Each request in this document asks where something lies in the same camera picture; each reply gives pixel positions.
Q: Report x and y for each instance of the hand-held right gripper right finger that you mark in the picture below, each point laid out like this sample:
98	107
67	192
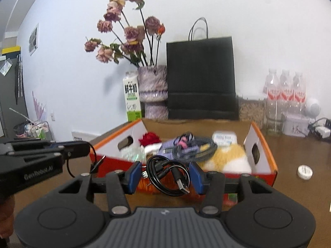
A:
196	177

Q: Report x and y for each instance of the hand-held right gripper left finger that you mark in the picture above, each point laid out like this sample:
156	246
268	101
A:
134	177

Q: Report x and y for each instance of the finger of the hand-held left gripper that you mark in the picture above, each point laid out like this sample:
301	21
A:
46	157
75	146

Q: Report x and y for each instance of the iridescent plastic bag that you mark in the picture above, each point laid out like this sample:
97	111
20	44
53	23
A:
132	153

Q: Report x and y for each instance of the orange cardboard box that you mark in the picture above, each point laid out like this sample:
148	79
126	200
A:
111	163

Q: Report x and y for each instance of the yellow white plush hamster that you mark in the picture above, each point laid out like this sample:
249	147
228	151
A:
227	157

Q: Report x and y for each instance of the red artificial rose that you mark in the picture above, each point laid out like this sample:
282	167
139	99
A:
150	138

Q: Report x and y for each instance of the purple knit pouch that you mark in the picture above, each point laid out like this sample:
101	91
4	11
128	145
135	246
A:
170	142

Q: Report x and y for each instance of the wooden desktop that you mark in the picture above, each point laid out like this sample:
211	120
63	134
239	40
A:
292	186

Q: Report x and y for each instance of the white radiator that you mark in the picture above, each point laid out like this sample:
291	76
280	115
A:
82	135

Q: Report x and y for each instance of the white wipes pack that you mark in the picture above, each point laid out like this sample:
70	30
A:
223	138

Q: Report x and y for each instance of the purple feather decoration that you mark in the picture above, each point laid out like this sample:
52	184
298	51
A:
38	106

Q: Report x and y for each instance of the dark grey cabinet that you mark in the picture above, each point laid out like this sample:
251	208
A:
10	95

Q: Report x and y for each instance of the milk carton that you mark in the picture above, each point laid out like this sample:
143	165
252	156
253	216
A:
132	95

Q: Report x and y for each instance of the clear pellet container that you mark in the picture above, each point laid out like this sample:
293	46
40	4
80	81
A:
250	111

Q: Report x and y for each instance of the purple marbled vase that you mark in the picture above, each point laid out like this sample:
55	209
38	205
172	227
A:
152	85

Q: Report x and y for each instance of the black paper bag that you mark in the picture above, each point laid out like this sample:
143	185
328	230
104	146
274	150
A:
201	77

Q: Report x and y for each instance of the small white round lid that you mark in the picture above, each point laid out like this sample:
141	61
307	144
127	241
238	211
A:
305	172

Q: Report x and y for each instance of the white printed tin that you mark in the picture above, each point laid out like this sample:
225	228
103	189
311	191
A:
294	126

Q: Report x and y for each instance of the dried roses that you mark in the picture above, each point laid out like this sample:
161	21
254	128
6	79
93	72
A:
132	33

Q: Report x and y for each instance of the white power strip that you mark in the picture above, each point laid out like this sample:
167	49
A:
323	131

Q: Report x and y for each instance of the white round speaker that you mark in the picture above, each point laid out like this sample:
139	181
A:
313	107

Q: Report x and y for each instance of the white wall socket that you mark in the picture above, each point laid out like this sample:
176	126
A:
53	115

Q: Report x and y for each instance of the wall picture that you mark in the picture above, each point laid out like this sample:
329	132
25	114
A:
33	40

